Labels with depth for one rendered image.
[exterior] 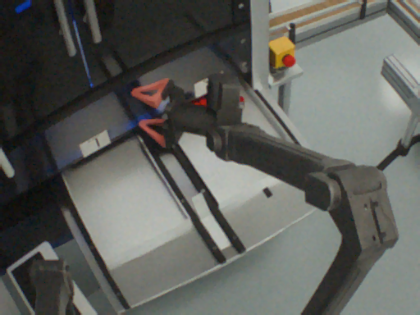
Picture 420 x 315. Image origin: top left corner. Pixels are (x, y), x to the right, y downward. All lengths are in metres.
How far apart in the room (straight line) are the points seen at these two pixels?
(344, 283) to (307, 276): 1.60
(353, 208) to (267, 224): 0.79
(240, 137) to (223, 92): 0.11
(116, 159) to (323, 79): 1.54
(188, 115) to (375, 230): 0.54
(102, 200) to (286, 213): 0.49
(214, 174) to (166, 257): 0.27
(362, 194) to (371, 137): 2.01
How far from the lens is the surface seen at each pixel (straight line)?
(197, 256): 1.43
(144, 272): 1.43
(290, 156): 0.84
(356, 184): 0.71
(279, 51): 1.58
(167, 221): 1.47
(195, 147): 1.57
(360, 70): 2.97
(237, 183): 1.51
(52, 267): 0.94
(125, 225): 1.48
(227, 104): 1.06
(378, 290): 2.38
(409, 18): 2.01
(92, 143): 1.45
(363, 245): 0.68
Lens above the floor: 2.21
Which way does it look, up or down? 59 degrees down
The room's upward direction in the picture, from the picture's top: 6 degrees counter-clockwise
